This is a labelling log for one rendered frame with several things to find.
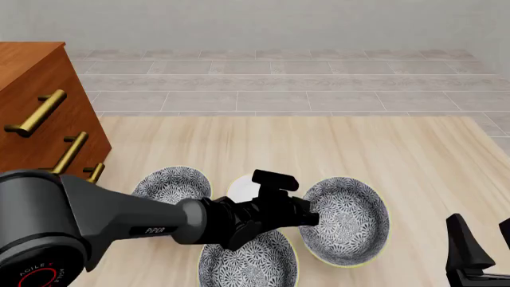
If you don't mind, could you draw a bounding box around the black white patterned bowl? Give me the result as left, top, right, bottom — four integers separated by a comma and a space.
198, 227, 300, 287
297, 176, 391, 268
131, 165, 213, 206

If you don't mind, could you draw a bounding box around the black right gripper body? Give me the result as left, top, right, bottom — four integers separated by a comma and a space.
445, 264, 510, 287

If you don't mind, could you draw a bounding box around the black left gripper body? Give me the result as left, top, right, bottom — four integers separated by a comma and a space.
226, 190, 282, 252

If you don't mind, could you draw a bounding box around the long brass drawer handle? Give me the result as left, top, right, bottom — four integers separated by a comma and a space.
82, 163, 107, 184
50, 131, 90, 175
3, 88, 68, 139

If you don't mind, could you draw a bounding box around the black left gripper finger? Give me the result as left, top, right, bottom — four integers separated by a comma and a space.
278, 191, 312, 215
280, 210, 320, 232

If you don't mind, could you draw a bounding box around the wooden cabinet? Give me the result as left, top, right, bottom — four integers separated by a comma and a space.
0, 41, 113, 182

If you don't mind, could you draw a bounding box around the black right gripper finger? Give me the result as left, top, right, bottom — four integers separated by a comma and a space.
497, 217, 510, 251
445, 213, 497, 275

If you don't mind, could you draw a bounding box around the white plate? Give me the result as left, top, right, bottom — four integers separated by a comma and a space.
226, 172, 265, 205

